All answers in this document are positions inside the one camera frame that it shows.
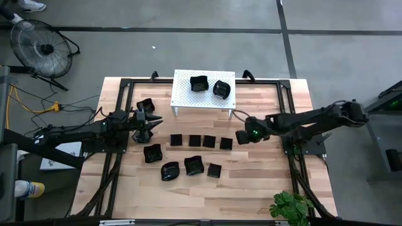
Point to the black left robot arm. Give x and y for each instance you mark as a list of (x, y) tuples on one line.
[(78, 133)]

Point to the silver metal bracket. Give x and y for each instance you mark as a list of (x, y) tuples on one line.
[(116, 222)]

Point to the green leafy plant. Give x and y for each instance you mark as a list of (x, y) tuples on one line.
[(292, 207)]

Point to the yellow and white canister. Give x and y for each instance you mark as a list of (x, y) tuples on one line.
[(29, 189)]

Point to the black hook clamp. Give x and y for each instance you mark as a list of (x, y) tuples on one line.
[(247, 72), (154, 75)]

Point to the grey equipment panel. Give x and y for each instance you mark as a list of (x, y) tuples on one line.
[(3, 103)]

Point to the black wavy square bowl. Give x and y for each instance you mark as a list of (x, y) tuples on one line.
[(153, 153), (193, 165), (199, 84), (148, 103)]

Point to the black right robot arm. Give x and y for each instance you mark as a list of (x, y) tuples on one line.
[(314, 117)]

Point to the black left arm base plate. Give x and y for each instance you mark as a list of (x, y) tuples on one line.
[(103, 149)]

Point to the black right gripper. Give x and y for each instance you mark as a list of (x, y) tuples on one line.
[(243, 137)]

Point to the white printed box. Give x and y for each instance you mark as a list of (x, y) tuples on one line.
[(67, 150)]

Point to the black floor fan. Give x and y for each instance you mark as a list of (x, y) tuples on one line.
[(42, 48)]

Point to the grey cabinet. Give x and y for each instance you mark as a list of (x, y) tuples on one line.
[(7, 175)]

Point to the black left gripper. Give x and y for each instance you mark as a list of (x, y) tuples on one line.
[(139, 124)]

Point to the person's white shoe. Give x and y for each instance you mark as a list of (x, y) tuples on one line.
[(17, 19), (31, 5)]

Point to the black metal stand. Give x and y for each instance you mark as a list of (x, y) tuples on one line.
[(394, 160)]

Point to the white perforated metal shelf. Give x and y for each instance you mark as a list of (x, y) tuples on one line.
[(201, 102)]

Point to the person's leg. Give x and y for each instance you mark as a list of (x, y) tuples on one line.
[(5, 13)]

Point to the black diagonal beam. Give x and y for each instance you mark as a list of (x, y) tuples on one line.
[(31, 146)]

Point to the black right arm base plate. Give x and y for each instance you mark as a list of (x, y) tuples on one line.
[(317, 148)]

